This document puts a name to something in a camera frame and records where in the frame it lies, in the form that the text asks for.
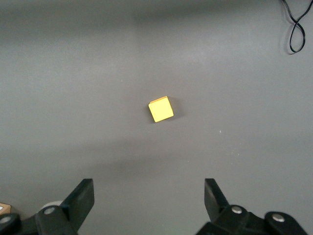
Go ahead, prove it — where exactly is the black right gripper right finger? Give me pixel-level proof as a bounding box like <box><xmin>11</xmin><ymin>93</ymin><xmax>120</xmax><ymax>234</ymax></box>
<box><xmin>195</xmin><ymin>178</ymin><xmax>309</xmax><ymax>235</ymax></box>

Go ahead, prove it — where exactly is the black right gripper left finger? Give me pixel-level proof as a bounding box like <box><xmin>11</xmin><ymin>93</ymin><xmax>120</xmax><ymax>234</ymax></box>
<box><xmin>0</xmin><ymin>178</ymin><xmax>95</xmax><ymax>235</ymax></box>

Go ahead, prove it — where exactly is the loose black table cable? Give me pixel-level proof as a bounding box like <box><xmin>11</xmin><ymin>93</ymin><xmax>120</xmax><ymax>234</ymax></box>
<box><xmin>280</xmin><ymin>0</ymin><xmax>313</xmax><ymax>55</ymax></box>

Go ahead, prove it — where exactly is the yellow cube block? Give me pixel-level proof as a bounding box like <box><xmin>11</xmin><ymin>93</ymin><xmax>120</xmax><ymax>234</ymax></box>
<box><xmin>148</xmin><ymin>95</ymin><xmax>175</xmax><ymax>123</ymax></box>

